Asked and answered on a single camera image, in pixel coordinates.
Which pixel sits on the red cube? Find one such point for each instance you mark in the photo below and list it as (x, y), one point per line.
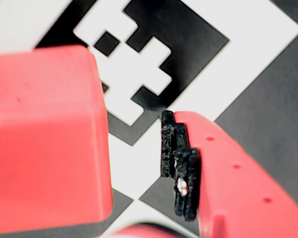
(47, 138)

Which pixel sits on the black white marker board mat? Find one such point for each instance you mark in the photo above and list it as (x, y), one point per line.
(238, 62)

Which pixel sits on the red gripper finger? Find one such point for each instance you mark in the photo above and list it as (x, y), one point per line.
(233, 193)
(144, 231)

